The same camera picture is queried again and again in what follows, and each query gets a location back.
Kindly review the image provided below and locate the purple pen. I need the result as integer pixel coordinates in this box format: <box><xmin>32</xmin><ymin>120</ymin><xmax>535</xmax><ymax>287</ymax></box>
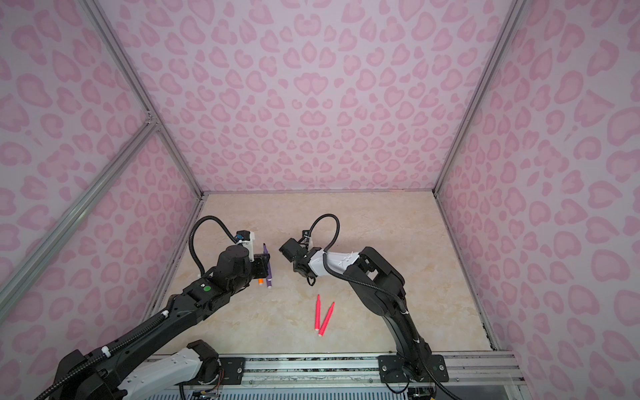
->
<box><xmin>263</xmin><ymin>243</ymin><xmax>273</xmax><ymax>288</ymax></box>

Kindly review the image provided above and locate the pink pen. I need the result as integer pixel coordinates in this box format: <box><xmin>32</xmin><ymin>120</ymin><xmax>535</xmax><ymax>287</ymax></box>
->
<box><xmin>318</xmin><ymin>303</ymin><xmax>335</xmax><ymax>337</ymax></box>
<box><xmin>314</xmin><ymin>294</ymin><xmax>322</xmax><ymax>332</ymax></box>

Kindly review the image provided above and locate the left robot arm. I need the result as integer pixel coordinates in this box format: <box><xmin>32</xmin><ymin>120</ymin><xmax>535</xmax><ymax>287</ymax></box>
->
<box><xmin>37</xmin><ymin>244</ymin><xmax>270</xmax><ymax>399</ymax></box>

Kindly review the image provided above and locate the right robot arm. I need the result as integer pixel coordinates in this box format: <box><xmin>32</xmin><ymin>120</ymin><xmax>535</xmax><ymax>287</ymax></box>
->
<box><xmin>279</xmin><ymin>238</ymin><xmax>449</xmax><ymax>383</ymax></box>

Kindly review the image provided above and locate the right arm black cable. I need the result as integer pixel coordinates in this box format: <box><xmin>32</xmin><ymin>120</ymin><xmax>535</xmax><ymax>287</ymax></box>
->
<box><xmin>299</xmin><ymin>213</ymin><xmax>461</xmax><ymax>400</ymax></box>

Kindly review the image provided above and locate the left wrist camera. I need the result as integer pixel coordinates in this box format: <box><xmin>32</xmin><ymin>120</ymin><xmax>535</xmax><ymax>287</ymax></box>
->
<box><xmin>235</xmin><ymin>230</ymin><xmax>255</xmax><ymax>253</ymax></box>

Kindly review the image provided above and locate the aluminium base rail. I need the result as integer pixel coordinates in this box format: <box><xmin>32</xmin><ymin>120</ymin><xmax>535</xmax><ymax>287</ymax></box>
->
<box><xmin>123</xmin><ymin>352</ymin><xmax>532</xmax><ymax>399</ymax></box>

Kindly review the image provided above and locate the diagonal aluminium frame bar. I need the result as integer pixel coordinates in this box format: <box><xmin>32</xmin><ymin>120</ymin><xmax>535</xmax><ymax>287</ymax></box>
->
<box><xmin>1</xmin><ymin>118</ymin><xmax>158</xmax><ymax>321</ymax></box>

